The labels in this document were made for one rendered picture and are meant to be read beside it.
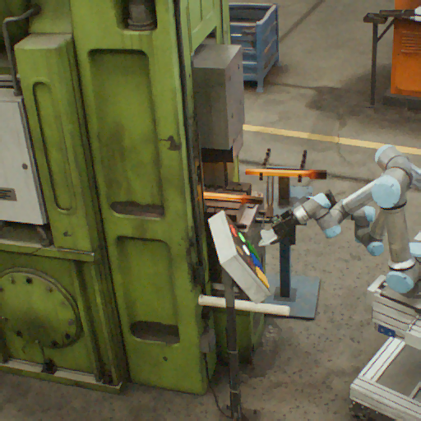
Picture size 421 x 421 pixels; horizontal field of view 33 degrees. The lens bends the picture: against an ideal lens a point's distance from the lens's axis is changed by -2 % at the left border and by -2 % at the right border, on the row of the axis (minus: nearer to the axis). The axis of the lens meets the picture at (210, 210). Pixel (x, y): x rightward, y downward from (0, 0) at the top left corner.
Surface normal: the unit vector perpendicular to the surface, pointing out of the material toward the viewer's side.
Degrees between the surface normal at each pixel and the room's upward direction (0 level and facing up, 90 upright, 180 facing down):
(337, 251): 0
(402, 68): 90
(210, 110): 90
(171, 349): 90
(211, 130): 90
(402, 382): 0
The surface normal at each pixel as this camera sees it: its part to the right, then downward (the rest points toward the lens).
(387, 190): -0.61, 0.35
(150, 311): -0.28, 0.53
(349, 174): -0.07, -0.84
